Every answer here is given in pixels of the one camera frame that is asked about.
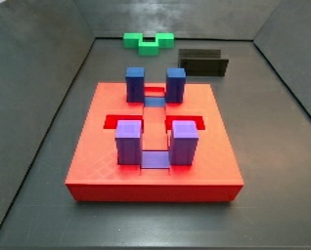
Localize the red board base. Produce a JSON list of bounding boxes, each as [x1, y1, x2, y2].
[[66, 83, 244, 202]]

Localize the purple front U-shaped piece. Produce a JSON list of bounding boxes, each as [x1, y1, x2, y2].
[[115, 120, 198, 169]]

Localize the blue rear U-shaped piece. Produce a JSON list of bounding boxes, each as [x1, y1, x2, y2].
[[126, 67, 185, 106]]

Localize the green notched block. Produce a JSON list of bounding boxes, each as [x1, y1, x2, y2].
[[123, 33, 176, 56]]

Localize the black U-shaped bracket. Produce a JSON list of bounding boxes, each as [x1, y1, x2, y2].
[[178, 49, 229, 77]]

